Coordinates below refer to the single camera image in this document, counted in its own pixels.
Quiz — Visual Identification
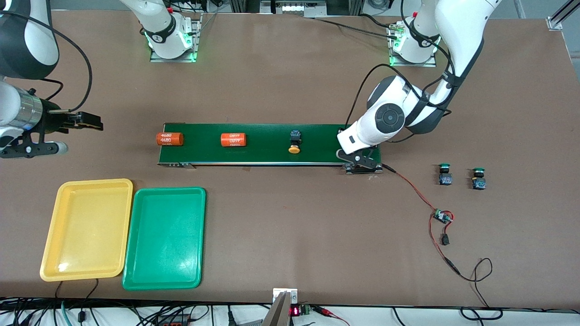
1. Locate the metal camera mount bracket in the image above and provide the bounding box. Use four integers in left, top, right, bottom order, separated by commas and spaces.
262, 288, 299, 326

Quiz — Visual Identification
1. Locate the red black wire with connector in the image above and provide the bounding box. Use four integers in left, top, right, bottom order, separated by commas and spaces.
428, 213, 462, 276

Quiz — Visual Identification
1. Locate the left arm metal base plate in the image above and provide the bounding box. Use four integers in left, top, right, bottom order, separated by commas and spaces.
389, 22, 438, 68

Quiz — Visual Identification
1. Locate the orange 4680 battery cylinder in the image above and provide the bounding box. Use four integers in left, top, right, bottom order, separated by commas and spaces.
221, 132, 248, 149
156, 132, 184, 147

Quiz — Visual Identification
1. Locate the yellow plastic tray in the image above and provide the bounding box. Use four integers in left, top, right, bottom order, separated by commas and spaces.
39, 178, 134, 282

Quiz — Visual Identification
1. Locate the aluminium frame profile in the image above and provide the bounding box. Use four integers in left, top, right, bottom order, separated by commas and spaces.
547, 0, 580, 31

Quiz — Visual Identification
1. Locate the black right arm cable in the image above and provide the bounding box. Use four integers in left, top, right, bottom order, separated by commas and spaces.
0, 11, 92, 113

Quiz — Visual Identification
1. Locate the green plastic tray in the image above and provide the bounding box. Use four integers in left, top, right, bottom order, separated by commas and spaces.
121, 187, 207, 291

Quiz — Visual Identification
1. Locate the red clip lead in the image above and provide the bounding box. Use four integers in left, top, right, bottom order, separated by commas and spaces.
313, 306, 350, 326

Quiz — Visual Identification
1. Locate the red black conveyor wire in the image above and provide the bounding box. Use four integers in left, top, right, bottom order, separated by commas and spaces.
381, 163, 439, 214

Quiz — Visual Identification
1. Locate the black power cable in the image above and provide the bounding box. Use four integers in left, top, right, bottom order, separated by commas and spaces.
458, 257, 503, 321

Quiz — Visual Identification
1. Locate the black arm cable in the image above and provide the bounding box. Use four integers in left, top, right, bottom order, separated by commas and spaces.
344, 0, 454, 143
0, 11, 92, 113

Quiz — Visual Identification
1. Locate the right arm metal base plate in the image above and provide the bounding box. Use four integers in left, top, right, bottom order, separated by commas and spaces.
150, 14, 202, 63

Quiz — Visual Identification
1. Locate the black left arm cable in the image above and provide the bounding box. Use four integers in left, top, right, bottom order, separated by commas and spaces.
344, 0, 454, 143

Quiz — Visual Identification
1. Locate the grey lit control box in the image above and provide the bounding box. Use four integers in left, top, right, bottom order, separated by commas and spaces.
260, 0, 328, 18

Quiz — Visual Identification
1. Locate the black inline switch with leads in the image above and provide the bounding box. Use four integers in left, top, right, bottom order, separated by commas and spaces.
441, 211, 455, 246

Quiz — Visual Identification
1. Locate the black base supply cable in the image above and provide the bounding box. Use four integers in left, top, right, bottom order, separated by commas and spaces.
313, 16, 399, 40

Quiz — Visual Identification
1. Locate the green belt conveyor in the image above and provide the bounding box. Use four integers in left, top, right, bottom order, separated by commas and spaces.
157, 122, 384, 175

